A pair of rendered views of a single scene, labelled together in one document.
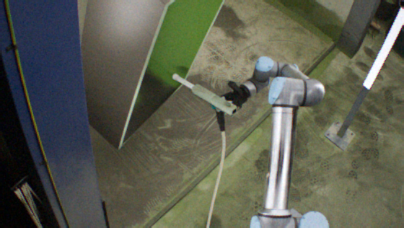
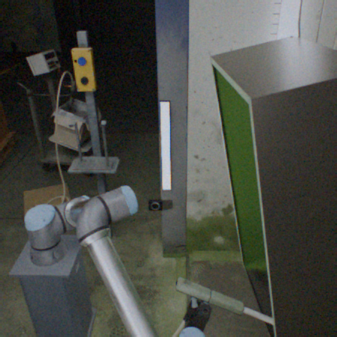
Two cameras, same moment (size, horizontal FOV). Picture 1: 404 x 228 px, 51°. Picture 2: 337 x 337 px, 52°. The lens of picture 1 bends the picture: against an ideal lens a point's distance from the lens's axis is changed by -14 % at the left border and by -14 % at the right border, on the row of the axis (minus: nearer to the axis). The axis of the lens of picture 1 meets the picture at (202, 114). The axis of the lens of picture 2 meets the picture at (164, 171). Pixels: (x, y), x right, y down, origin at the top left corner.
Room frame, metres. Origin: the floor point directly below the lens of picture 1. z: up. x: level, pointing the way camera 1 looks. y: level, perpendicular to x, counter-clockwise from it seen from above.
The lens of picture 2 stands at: (2.37, -0.71, 1.91)
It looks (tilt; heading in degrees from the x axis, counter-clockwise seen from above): 29 degrees down; 151
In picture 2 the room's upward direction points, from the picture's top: 1 degrees counter-clockwise
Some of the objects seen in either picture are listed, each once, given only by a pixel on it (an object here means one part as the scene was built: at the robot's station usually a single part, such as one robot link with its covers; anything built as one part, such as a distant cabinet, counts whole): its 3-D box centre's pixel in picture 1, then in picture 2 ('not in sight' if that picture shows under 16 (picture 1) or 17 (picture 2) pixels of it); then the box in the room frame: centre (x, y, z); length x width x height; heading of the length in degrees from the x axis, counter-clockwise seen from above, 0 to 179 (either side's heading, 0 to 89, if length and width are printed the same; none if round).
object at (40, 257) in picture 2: not in sight; (47, 246); (0.84, -0.57, 0.69); 0.19 x 0.19 x 0.10
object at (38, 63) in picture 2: not in sight; (64, 113); (-1.33, 0.11, 0.64); 0.73 x 0.50 x 1.27; 48
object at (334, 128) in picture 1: (340, 135); not in sight; (2.04, -1.03, 0.01); 0.20 x 0.20 x 0.01; 58
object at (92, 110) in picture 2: not in sight; (98, 150); (0.15, -0.02, 0.82); 0.06 x 0.06 x 1.64; 58
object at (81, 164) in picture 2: not in sight; (91, 144); (0.29, -0.10, 0.95); 0.26 x 0.15 x 0.32; 58
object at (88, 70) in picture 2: not in sight; (84, 69); (0.19, -0.05, 1.42); 0.12 x 0.06 x 0.26; 58
